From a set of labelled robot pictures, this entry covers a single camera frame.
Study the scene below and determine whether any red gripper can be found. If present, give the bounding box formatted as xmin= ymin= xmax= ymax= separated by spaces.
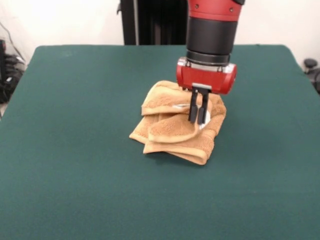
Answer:
xmin=175 ymin=63 xmax=238 ymax=126

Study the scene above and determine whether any tan terry towel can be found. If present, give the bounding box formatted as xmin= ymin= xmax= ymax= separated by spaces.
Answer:
xmin=128 ymin=79 xmax=228 ymax=166

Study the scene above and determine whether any dark green table cloth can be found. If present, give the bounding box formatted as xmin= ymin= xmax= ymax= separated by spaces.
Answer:
xmin=0 ymin=44 xmax=320 ymax=240

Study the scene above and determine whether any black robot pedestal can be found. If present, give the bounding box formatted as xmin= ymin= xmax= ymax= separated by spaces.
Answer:
xmin=116 ymin=0 xmax=190 ymax=46

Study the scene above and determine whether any thin grey wall cable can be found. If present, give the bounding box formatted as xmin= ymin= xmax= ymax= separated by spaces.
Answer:
xmin=0 ymin=21 xmax=26 ymax=62

